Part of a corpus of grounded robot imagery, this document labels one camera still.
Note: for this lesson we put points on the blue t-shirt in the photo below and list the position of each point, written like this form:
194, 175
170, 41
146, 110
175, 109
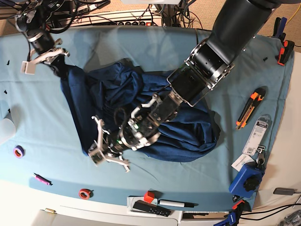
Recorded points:
191, 135

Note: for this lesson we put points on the grey adapter box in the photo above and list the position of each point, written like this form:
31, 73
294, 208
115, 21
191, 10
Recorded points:
284, 191

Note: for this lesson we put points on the red tape roll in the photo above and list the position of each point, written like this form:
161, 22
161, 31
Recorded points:
85, 194

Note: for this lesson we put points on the white translucent cup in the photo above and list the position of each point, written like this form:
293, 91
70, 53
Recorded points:
7, 130

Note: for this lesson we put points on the orange black utility knife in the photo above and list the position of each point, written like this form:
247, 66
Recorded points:
253, 102

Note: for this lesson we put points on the white black marker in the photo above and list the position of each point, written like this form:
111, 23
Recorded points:
176, 204

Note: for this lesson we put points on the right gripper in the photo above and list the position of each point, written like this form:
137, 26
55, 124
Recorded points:
52, 57

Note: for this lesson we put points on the black remote control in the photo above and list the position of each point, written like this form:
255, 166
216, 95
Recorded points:
151, 208

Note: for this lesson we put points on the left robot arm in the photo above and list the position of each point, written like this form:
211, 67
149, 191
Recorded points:
208, 63

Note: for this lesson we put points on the pink marker pen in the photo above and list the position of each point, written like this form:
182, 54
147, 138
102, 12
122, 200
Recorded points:
42, 179

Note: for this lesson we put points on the orange black clamp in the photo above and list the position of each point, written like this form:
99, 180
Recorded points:
285, 52

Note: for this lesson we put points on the power strip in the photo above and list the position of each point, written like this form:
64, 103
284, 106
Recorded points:
143, 17

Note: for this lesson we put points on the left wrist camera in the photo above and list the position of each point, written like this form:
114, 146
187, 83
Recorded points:
95, 154

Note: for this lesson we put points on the red cube block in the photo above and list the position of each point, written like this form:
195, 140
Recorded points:
149, 197

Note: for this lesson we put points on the blue orange bottom clamp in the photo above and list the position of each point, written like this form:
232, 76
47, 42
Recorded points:
233, 217

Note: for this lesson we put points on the blue box with knob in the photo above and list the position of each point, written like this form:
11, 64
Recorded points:
247, 181

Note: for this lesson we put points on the white paper tag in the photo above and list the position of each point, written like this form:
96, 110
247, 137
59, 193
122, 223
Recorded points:
241, 161

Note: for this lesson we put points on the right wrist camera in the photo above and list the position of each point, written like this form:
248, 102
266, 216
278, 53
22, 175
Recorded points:
28, 67

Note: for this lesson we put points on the metal keys carabiner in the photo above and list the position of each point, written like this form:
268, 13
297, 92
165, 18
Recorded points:
260, 157

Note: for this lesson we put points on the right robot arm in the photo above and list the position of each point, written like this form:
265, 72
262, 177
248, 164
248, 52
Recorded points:
31, 20

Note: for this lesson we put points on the purple tape roll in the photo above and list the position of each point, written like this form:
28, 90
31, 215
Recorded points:
18, 151

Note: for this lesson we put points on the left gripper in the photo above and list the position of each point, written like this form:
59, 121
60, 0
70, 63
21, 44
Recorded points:
109, 145

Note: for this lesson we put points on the blue black clamp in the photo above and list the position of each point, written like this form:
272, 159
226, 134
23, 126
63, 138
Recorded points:
279, 26

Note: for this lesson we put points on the packaged tool blister card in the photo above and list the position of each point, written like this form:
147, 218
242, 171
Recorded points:
260, 127

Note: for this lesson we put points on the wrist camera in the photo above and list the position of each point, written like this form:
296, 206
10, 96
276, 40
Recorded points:
95, 154
28, 67

